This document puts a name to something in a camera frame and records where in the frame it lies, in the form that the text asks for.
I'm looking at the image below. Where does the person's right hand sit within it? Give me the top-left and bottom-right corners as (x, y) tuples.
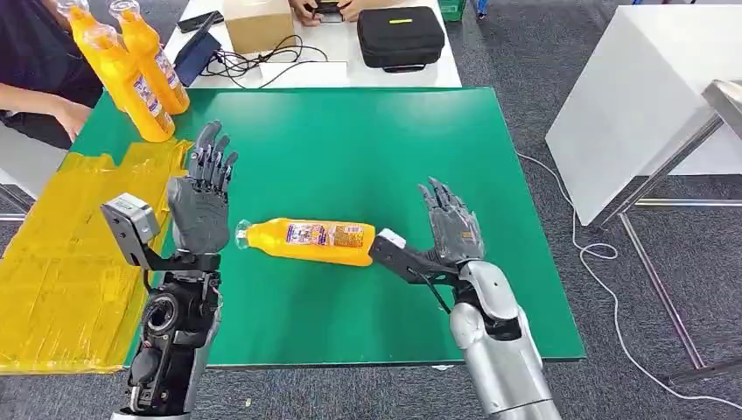
(288, 0), (326, 28)
(52, 97), (94, 144)

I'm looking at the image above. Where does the person's left hand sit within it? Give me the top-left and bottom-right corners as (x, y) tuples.
(338, 0), (374, 23)

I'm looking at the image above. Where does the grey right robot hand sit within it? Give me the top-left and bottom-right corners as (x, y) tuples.
(416, 176), (486, 267)

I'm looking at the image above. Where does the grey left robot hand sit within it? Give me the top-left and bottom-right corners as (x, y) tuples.
(166, 120), (240, 256)

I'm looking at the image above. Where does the brown cardboard box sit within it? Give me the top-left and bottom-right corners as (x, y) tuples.
(221, 0), (297, 56)

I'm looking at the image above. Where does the black carry case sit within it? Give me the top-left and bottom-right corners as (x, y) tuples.
(356, 6), (446, 74)

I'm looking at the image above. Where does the person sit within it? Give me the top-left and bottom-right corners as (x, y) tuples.
(0, 0), (106, 151)

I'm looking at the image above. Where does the green crate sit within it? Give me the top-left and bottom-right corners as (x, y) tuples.
(437, 0), (466, 23)

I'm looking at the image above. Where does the black phone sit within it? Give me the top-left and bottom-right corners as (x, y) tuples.
(176, 10), (225, 34)

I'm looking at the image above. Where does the dark blue pouch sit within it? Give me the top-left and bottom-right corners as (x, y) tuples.
(173, 11), (222, 88)

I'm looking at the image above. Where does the green table mat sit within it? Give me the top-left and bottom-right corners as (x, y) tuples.
(69, 87), (586, 369)

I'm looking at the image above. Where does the yellow plastic sheet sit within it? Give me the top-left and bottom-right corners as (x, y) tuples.
(0, 138), (193, 375)

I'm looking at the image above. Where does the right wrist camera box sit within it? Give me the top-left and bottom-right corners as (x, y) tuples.
(368, 228), (465, 288)

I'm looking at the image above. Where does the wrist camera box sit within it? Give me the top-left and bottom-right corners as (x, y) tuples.
(100, 193), (221, 274)
(368, 228), (465, 288)

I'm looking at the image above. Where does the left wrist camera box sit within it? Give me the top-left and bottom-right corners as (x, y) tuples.
(100, 193), (221, 274)

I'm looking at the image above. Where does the black cable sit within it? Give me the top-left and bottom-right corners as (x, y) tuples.
(199, 34), (330, 90)

